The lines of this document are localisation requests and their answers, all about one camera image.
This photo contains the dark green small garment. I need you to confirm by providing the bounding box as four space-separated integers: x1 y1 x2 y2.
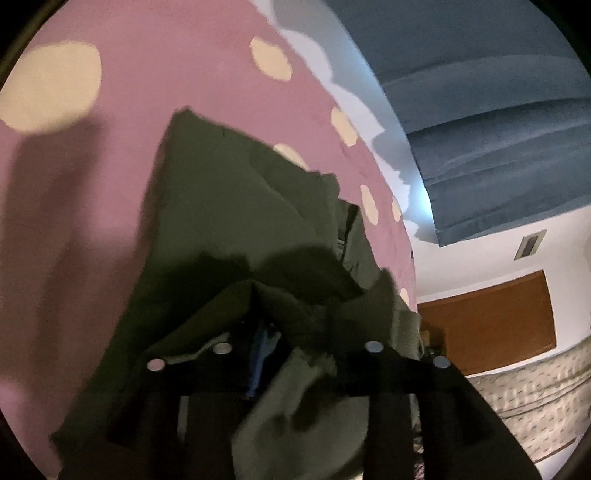
50 106 424 480

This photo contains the patterned beige mattress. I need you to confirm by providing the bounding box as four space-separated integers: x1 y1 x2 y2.
470 339 590 463

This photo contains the brown wooden door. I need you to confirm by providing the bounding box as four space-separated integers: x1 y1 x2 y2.
419 270 557 375

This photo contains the pink bedsheet with cream dots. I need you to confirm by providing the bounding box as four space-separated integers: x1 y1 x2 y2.
1 1 417 477

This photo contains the blue curtain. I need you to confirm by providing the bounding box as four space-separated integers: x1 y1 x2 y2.
329 1 590 246

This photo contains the grey wall switch plate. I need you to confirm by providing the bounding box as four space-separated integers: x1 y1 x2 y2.
514 229 547 261

